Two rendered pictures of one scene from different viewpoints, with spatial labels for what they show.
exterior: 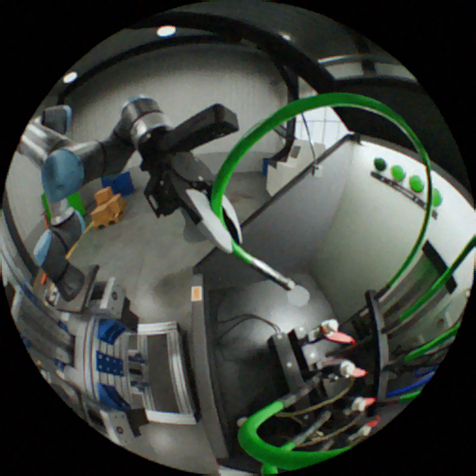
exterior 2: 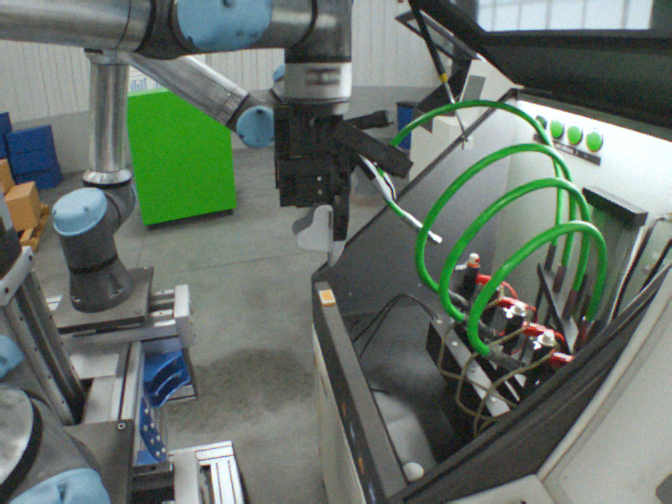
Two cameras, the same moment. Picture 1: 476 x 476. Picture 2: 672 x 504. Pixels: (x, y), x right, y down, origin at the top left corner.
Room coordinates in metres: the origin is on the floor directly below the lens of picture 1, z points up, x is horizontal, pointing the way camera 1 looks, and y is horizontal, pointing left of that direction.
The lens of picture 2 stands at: (-0.60, 0.13, 1.50)
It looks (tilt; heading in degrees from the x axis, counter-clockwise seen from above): 27 degrees down; 359
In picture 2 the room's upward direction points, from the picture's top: straight up
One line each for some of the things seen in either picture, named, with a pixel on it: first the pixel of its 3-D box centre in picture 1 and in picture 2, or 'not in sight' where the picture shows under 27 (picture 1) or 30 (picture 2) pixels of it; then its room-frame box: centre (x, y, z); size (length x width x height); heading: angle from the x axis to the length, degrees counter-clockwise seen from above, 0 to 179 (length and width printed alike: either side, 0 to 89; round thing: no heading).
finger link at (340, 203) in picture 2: not in sight; (337, 204); (-0.15, 0.12, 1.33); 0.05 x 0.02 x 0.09; 11
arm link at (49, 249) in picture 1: (49, 253); (85, 225); (0.10, 0.64, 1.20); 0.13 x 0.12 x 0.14; 6
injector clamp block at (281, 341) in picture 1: (299, 385); (478, 393); (-0.08, -0.17, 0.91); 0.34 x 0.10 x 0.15; 11
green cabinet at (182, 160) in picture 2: not in sight; (179, 151); (3.33, 1.64, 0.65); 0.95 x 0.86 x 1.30; 115
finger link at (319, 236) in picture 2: not in sight; (319, 239); (-0.15, 0.14, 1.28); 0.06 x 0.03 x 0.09; 101
